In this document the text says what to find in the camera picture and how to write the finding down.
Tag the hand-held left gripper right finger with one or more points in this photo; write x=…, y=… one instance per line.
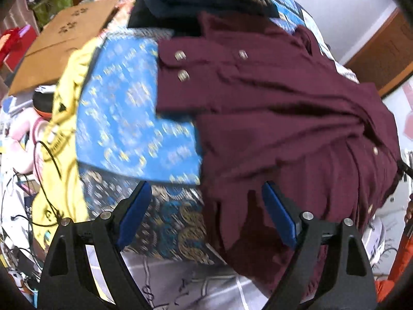
x=280, y=214

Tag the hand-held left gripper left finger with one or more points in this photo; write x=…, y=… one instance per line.
x=134, y=216

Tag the maroon button shirt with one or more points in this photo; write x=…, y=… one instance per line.
x=274, y=119

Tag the blue patchwork blanket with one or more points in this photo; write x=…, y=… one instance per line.
x=129, y=103

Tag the yellow cloth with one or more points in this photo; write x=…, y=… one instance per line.
x=64, y=97

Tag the dark ball orange stripe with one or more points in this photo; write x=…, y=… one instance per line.
x=43, y=105

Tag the pink plush toy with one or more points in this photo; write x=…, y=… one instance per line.
x=22, y=126

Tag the brown wooden door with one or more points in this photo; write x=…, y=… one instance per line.
x=384, y=51

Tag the wooden lap desk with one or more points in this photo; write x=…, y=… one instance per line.
x=64, y=35

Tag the red box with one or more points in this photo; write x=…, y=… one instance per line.
x=19, y=48

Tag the navy garment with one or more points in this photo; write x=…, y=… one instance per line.
x=180, y=6

